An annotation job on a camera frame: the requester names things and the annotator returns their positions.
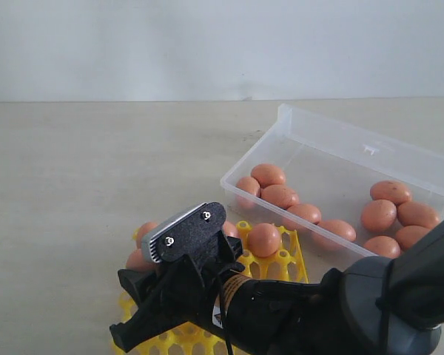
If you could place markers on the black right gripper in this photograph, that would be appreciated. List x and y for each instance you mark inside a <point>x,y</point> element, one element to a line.
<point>186,290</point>

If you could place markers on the yellow plastic egg tray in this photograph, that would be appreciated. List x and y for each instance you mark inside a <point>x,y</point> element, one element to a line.
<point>257,311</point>

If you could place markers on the brown egg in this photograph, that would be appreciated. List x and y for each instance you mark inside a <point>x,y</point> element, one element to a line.
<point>378,215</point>
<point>384,246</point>
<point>413,213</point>
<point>230,230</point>
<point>280,196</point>
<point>251,186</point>
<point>267,174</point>
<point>263,240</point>
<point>136,262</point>
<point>305,211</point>
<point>142,231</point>
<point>338,227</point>
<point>392,190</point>
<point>410,235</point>

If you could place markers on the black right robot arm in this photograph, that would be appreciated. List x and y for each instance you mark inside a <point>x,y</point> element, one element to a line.
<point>376,306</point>

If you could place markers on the clear plastic container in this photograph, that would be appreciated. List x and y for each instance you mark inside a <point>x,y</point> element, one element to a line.
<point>332,165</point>

